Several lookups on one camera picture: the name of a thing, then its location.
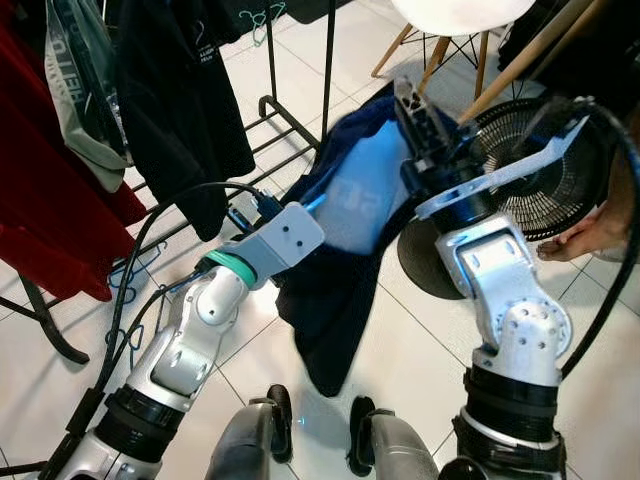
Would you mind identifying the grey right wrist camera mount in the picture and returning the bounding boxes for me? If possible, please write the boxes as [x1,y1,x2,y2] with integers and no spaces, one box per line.
[415,115,591,223]

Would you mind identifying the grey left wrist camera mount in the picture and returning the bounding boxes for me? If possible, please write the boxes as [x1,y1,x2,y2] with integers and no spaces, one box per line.
[235,200,327,293]

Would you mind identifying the grey robot leg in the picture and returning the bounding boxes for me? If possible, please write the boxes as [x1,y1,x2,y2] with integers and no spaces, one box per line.
[208,385,296,480]
[347,395,441,480]

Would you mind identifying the grey printed shirt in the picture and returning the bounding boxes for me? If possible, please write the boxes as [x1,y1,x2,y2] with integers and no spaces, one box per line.
[45,0,131,193]

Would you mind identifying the grey robot right leg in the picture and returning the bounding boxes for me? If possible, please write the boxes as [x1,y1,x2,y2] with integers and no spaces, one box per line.
[347,395,441,480]

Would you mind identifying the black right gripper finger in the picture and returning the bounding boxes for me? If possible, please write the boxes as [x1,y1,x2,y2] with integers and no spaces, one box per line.
[392,78,448,151]

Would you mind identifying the white chair wooden legs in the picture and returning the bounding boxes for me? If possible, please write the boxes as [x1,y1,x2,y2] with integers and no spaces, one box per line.
[370,0,541,101]

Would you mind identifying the black hanging garment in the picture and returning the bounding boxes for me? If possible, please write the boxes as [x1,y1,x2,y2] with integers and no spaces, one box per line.
[115,0,257,243]

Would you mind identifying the black metal clothes rack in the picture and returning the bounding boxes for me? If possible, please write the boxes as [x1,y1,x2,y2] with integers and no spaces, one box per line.
[0,0,341,366]

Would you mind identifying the light wooden table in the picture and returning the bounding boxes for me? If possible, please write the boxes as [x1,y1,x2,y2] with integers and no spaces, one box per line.
[460,0,640,126]

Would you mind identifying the grey robot left leg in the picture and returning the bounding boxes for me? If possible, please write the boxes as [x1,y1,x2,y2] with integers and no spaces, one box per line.
[208,385,296,480]

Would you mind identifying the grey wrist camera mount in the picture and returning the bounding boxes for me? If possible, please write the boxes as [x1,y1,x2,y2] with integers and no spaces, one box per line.
[235,200,327,293]
[415,115,591,223]

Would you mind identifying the person in navy clothes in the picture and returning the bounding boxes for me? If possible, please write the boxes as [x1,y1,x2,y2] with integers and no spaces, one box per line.
[538,150,640,264]

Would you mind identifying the red hanging garment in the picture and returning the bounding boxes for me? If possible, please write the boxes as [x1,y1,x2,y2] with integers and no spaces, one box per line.
[0,20,148,303]

